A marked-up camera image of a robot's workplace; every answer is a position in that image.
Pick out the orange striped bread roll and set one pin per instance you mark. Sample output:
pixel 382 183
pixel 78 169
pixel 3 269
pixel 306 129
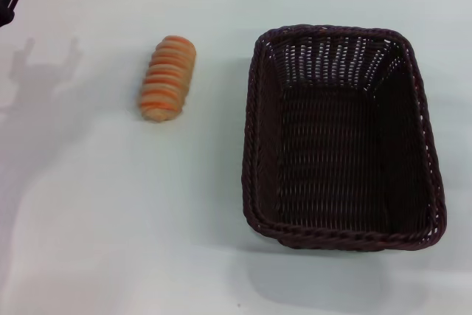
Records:
pixel 167 79

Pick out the dark brown wicker basket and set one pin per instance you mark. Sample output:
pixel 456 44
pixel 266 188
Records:
pixel 332 152

